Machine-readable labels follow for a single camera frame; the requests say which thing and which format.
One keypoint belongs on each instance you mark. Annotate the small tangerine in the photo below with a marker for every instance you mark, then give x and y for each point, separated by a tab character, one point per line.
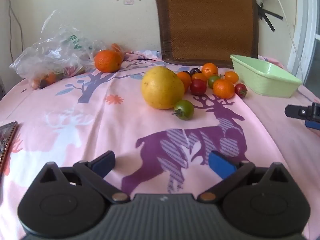
117	48
210	70
51	78
231	77
199	76
223	89
185	79

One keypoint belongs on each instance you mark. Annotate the white window frame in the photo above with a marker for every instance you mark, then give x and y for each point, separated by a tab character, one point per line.
307	30

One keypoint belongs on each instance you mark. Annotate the brown woven seat cushion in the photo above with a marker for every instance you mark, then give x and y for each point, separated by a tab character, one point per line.
207	25

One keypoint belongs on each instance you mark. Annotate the large orange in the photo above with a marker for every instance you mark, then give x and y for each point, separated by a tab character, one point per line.
108	61

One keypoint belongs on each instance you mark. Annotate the white wall sticker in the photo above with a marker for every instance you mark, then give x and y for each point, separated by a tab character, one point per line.
129	1

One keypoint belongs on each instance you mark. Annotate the pink printed bedsheet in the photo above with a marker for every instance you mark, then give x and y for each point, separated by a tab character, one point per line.
125	135

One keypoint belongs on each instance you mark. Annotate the clear plastic bag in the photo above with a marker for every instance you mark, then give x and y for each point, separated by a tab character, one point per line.
55	52

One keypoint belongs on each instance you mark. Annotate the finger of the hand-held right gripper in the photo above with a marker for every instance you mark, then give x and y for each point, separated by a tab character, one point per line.
312	125
296	111

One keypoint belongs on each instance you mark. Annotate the dark purple tomato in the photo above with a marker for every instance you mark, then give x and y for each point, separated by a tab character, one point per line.
195	71

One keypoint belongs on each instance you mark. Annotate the yellow pomelo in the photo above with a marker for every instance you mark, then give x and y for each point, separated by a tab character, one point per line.
162	87

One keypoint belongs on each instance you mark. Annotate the light green plastic basin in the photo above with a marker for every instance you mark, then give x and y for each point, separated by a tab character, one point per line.
265	82

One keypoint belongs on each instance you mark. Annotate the crossed black tape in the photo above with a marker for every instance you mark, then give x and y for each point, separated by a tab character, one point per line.
271	14

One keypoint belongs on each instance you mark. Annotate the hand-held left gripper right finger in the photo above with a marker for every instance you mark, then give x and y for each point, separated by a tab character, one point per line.
220	163

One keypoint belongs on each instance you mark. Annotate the red tomato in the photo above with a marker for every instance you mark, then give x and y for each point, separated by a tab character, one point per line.
198	87
240	90

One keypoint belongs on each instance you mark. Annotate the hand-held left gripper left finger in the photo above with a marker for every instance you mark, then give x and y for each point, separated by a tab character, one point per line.
103	163

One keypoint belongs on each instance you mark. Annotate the smartphone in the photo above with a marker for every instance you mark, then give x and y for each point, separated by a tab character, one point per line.
6	140

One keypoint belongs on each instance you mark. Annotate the green tomato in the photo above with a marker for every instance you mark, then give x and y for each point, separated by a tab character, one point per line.
212	81
185	109

